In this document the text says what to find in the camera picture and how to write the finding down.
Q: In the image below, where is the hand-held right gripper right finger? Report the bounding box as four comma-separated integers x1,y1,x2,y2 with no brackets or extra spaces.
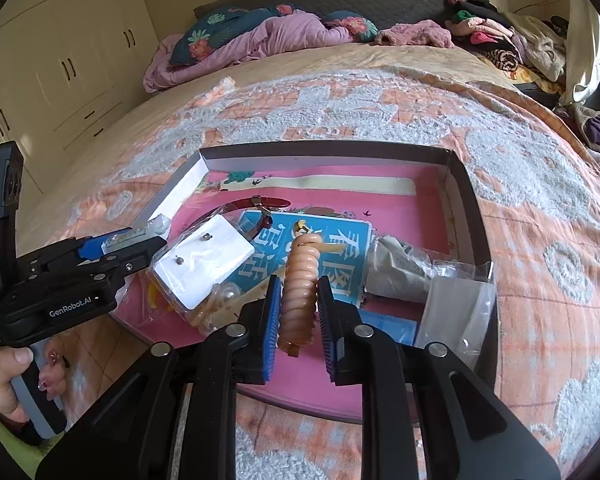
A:
316,276,562,480

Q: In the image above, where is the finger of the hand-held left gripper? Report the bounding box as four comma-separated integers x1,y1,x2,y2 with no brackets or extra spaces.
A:
76,226,148,262
92,236,169,283

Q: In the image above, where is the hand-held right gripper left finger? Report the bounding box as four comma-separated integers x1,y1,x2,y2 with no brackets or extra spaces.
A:
35,276,284,480

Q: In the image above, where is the peach spiral hair tie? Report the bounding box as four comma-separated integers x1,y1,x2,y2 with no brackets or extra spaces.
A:
277,220,327,359

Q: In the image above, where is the beaded jewelry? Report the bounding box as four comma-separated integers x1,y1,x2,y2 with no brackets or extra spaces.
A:
190,282,247,336

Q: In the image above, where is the white earring card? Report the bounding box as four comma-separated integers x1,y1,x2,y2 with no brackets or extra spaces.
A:
149,215,257,312

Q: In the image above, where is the fluffy hair tie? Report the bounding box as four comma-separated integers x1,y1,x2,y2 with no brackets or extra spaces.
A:
364,234,447,305

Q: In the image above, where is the shallow cardboard box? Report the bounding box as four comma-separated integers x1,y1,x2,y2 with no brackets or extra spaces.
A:
112,140,499,423

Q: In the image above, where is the person's left hand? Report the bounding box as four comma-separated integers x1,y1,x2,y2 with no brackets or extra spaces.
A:
0,346,71,426

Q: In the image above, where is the small blue box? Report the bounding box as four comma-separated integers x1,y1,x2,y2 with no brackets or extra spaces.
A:
357,307,422,349

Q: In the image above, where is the clear bag with white card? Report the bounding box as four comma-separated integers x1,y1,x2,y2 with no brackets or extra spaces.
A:
414,259,497,372

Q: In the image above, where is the cream wardrobe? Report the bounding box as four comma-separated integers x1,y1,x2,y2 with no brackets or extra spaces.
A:
0,0,162,196

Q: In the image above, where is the large dark floral pillow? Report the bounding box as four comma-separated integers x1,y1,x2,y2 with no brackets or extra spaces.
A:
170,6,282,67

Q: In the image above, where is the orange patterned blanket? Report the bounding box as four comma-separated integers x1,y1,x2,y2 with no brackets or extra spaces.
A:
65,67,600,480

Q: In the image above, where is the purple duvet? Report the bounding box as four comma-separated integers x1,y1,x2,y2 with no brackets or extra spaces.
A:
144,9,357,94

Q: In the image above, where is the beige bed sheet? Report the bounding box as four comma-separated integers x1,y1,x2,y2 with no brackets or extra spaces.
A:
17,42,531,241

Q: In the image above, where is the small dark floral pillow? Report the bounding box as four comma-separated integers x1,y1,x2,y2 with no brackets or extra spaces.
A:
324,10,379,42

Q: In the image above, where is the pink fluffy garment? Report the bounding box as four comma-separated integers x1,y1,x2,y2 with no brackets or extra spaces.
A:
375,20,457,51

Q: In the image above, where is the bag of clothes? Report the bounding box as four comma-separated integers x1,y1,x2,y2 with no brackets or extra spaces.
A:
569,104,600,167

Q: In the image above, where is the pile of clothes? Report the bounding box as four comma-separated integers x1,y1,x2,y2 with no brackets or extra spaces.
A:
444,0,570,97

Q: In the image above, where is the cream curtain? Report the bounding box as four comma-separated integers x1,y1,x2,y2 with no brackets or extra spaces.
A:
564,0,600,107

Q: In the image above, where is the red leather strap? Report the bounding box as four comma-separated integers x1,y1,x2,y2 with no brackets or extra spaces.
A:
224,194,292,242

